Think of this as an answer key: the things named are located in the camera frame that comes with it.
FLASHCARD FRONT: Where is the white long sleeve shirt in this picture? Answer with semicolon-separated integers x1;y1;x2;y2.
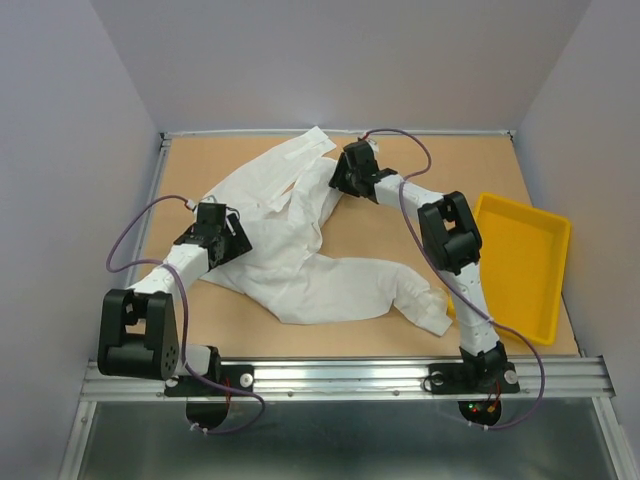
202;127;452;336

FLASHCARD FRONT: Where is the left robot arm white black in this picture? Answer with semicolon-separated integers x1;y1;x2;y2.
97;201;252;394

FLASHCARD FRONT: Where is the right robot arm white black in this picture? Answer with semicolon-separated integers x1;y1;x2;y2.
329;140;520;395

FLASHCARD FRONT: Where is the yellow plastic tray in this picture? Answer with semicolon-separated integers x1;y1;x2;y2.
474;193;571;346

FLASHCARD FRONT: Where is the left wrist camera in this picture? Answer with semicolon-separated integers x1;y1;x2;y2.
197;197;239;224

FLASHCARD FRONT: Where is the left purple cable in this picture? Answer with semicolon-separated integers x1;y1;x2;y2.
105;194;266;435

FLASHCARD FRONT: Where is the purple cable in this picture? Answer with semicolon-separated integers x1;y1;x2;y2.
105;194;266;435
357;128;547;432

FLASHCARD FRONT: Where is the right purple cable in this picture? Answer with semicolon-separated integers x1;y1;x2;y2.
357;128;547;432

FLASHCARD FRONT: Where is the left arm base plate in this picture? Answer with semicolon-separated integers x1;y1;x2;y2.
164;364;255;434

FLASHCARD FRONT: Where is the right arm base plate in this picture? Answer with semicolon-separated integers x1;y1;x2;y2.
422;362;520;428

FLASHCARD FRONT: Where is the aluminium mounting rail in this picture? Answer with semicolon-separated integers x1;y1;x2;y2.
82;355;615;401

